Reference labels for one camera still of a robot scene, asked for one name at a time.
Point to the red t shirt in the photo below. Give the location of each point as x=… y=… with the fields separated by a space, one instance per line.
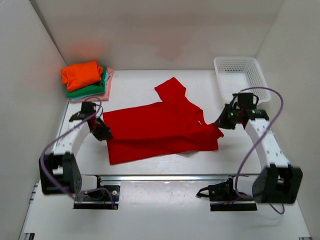
x=172 y=125

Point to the folded green t shirt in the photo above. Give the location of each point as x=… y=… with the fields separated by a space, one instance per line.
x=93 y=89

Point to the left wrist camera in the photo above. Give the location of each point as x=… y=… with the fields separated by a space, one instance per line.
x=87 y=111

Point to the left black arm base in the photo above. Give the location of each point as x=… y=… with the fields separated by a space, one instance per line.
x=98 y=193

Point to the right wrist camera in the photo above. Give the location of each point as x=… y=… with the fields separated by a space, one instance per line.
x=244 y=104

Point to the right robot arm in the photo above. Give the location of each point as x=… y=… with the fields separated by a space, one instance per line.
x=278 y=181

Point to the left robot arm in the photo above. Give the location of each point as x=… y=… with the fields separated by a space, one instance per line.
x=59 y=171

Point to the white plastic basket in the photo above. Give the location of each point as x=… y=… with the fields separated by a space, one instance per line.
x=235 y=73

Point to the folded orange t shirt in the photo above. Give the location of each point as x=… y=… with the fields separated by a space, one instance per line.
x=80 y=75

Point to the aluminium table rail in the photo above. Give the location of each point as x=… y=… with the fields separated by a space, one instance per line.
x=161 y=177

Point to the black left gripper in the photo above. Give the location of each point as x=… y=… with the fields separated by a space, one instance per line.
x=105 y=133

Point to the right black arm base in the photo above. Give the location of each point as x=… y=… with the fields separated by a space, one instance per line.
x=223 y=198

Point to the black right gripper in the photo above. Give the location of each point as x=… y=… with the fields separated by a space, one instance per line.
x=221 y=121

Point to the folded mint t shirt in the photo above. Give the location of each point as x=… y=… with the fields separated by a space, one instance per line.
x=100 y=89

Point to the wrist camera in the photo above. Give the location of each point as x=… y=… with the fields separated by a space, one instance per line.
x=87 y=111
x=244 y=104

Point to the folded pink t shirt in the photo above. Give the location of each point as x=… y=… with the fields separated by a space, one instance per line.
x=103 y=96

